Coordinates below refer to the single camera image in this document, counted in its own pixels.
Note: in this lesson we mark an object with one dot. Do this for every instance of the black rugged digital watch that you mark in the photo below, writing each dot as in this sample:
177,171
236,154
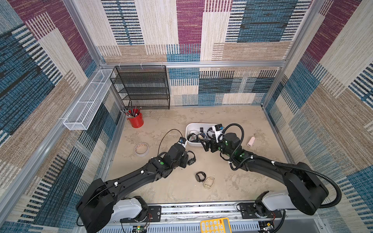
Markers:
210,133

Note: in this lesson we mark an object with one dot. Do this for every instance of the black slim band watch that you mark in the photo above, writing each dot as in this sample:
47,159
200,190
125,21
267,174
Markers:
200,176

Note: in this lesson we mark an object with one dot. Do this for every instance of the white plastic storage box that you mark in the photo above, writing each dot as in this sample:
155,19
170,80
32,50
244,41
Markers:
197,128

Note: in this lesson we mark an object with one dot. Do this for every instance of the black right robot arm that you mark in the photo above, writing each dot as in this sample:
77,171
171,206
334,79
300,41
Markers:
304,189

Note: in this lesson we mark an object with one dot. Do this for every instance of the large black sport watch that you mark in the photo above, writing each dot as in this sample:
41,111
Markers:
193,138

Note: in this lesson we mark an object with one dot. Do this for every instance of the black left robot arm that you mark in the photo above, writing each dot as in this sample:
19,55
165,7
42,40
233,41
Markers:
96,206

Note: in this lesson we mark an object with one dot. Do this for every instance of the black wire shelf rack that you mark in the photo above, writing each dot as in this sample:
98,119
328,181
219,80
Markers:
142,86

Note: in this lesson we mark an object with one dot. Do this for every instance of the yellow keypad pendant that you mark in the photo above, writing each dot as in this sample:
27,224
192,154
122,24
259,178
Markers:
218,225

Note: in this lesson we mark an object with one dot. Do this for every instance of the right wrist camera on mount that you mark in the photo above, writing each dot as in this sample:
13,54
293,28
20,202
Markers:
218,131

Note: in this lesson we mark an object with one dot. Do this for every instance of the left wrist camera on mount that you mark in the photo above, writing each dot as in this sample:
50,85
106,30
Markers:
182,141

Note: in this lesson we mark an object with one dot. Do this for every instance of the white mesh wall basket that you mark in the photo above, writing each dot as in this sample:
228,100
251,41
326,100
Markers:
83,112

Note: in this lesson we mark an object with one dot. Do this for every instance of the translucent blue watch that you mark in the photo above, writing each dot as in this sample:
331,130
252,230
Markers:
201,136

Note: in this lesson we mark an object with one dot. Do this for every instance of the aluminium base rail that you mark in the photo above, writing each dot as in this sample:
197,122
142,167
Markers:
197,217

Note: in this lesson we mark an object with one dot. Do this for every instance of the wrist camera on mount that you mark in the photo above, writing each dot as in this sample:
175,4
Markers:
218,131
182,141

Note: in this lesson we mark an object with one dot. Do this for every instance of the black chunky watch front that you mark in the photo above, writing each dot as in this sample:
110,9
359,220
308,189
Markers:
192,160

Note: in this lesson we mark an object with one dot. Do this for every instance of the red pen cup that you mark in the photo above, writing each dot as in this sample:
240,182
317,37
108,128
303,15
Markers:
135,118

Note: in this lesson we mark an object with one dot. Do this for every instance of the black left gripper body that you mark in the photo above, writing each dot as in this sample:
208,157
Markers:
183,162

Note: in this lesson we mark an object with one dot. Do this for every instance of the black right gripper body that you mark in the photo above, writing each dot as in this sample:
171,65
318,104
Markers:
211,144

